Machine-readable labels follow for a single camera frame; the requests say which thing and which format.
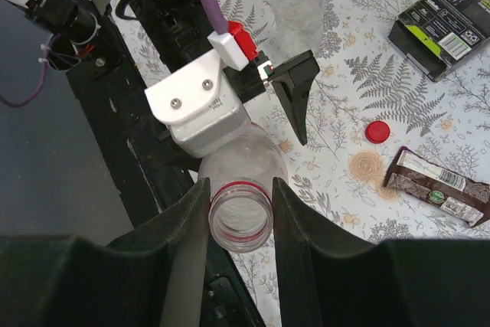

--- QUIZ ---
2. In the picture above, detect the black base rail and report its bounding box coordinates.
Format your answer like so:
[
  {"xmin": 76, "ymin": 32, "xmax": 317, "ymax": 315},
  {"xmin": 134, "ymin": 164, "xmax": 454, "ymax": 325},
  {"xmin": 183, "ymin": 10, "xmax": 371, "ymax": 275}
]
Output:
[{"xmin": 67, "ymin": 16, "xmax": 264, "ymax": 326}]

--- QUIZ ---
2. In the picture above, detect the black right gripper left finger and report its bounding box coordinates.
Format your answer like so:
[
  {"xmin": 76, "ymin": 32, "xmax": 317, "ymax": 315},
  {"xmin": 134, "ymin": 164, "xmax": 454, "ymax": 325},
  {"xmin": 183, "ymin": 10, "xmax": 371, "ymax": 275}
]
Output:
[{"xmin": 1, "ymin": 179, "xmax": 210, "ymax": 326}]

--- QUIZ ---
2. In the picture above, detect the brown snack packet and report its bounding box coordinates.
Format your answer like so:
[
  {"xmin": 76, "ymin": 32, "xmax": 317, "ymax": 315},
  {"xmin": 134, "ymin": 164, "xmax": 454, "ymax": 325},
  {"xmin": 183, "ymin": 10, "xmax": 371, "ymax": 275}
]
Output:
[{"xmin": 384, "ymin": 146, "xmax": 489, "ymax": 227}]

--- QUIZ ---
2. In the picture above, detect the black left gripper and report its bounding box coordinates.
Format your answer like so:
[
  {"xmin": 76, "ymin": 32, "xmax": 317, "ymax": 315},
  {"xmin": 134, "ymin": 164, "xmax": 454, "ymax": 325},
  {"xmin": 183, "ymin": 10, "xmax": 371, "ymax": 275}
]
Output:
[{"xmin": 145, "ymin": 21, "xmax": 320, "ymax": 146}]

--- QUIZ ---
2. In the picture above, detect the red label water bottle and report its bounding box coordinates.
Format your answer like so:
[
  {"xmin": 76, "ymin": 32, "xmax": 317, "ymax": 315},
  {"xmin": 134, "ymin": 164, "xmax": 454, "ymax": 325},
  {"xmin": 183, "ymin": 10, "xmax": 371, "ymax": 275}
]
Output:
[{"xmin": 198, "ymin": 124, "xmax": 288, "ymax": 253}]

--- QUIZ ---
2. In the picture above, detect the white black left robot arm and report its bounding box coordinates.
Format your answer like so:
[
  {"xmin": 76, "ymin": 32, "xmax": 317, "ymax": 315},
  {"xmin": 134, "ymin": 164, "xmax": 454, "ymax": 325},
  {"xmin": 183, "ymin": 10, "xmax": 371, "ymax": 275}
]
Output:
[{"xmin": 7, "ymin": 0, "xmax": 319, "ymax": 157}]

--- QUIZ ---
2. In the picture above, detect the black green product box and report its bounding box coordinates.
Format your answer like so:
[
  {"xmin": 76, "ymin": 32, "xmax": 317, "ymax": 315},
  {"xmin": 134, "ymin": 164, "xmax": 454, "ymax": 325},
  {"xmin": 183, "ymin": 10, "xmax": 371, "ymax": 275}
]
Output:
[{"xmin": 389, "ymin": 0, "xmax": 489, "ymax": 82}]

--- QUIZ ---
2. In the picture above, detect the clear plastic bottle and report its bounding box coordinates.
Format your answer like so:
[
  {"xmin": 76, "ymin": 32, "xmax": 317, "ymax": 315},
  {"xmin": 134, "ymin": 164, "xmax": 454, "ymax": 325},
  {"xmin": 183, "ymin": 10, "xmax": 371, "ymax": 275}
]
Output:
[{"xmin": 269, "ymin": 0, "xmax": 325, "ymax": 57}]

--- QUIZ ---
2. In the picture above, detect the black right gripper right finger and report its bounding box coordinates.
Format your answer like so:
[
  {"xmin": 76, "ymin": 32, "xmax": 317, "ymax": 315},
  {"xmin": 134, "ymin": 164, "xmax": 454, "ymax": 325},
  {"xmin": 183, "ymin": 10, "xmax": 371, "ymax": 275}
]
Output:
[{"xmin": 273, "ymin": 178, "xmax": 489, "ymax": 326}]

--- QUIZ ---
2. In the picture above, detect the red bottle cap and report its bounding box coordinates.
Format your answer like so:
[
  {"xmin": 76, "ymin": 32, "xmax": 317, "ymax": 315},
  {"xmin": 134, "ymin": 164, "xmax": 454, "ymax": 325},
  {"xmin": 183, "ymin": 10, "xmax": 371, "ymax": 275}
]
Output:
[{"xmin": 364, "ymin": 120, "xmax": 390, "ymax": 144}]

